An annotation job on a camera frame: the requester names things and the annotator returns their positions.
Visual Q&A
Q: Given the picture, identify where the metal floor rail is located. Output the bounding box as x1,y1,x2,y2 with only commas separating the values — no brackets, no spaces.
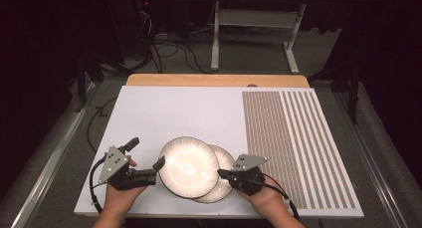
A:
10,82,102,228
333,91,410,228

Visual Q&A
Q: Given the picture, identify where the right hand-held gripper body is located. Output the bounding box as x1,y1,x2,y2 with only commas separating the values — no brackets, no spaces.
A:
230,153,269,196

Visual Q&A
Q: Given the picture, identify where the black floor cable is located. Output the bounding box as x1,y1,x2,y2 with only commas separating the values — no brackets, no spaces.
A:
86,96,119,154

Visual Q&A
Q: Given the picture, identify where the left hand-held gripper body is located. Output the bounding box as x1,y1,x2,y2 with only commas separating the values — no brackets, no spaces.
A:
98,145,157,191

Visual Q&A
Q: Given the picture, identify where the brown striped place mat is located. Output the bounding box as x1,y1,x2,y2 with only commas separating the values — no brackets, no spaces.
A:
241,90,358,210

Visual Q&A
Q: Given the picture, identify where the hand-held gripper cable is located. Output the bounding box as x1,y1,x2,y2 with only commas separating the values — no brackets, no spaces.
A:
88,154,111,216
247,173,302,222

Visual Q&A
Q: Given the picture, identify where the white board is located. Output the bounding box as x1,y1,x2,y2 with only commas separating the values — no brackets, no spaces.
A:
73,85,365,220

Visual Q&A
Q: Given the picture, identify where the person's right hand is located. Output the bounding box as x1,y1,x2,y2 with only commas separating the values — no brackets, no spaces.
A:
233,186,293,219

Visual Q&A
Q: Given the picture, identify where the wooden table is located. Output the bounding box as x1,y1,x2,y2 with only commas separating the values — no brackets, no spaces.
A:
125,73,311,89

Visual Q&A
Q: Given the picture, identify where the right hand-held gripper cable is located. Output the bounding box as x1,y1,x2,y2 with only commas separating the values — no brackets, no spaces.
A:
247,173,302,222

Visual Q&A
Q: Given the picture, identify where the black stand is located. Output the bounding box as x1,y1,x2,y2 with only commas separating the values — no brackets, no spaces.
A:
74,51,105,114
308,60,362,125

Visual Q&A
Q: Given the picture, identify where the white metal desk frame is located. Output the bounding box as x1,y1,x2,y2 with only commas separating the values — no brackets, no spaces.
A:
210,0,309,75

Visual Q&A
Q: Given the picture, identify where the black box with red light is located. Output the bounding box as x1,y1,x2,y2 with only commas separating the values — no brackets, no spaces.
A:
108,0,154,62

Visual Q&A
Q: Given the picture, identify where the white plate with dark rim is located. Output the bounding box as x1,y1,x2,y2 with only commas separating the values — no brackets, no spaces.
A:
157,135,221,200
193,143,237,204

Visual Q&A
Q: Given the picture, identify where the left hand-held gripper cable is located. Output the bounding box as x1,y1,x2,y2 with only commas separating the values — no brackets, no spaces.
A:
88,154,111,216

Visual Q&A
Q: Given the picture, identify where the tangle of black floor cables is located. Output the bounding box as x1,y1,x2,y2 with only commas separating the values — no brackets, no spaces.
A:
137,30,213,75

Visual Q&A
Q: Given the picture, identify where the person's left hand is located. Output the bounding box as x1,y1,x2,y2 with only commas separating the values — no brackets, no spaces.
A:
104,183,147,216

